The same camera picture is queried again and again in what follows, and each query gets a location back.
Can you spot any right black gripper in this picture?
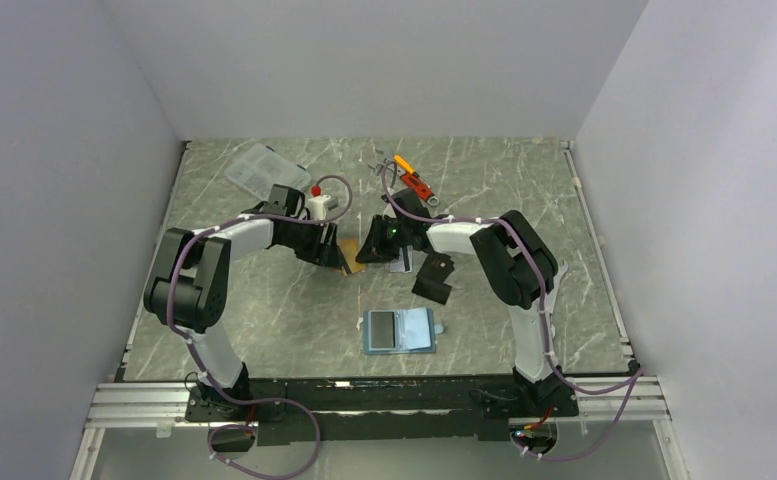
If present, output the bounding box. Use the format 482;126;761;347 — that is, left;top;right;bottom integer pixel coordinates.
355;215;411;264

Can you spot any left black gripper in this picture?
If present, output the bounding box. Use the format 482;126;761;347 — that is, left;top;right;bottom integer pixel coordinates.
281;216;342;269

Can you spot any orange credit cards stack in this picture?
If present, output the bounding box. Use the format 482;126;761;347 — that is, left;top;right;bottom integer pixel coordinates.
338;238;366;276

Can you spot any silver grey card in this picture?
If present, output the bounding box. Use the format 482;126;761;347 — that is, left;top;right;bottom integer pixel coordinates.
386;247;414;273

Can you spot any black card case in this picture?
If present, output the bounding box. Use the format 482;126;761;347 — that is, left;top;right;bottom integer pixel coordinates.
412;252;455;305

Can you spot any single black VIP card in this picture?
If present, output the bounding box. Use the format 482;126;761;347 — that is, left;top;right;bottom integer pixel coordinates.
369;311;396;350

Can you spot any blue card holder wallet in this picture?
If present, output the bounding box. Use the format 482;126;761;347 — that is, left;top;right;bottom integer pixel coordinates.
360;307;445;356

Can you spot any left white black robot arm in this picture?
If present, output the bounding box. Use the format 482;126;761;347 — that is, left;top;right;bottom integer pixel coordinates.
142;184;346;420

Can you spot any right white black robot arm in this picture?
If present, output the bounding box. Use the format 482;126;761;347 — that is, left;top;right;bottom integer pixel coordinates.
355;189;565;415

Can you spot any red adjustable wrench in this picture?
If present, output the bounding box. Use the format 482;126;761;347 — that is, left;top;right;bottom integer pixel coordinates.
370;148;440;207

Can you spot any clear plastic organizer box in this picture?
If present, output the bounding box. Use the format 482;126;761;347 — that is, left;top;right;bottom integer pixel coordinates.
224;143;311;200

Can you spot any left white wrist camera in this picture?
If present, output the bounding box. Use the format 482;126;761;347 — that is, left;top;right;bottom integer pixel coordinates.
304;185;339;220

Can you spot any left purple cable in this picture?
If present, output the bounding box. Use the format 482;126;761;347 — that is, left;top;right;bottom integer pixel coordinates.
165;174;355;480

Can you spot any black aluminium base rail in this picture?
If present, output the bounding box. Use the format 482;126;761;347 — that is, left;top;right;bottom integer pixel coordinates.
85;374;671;446

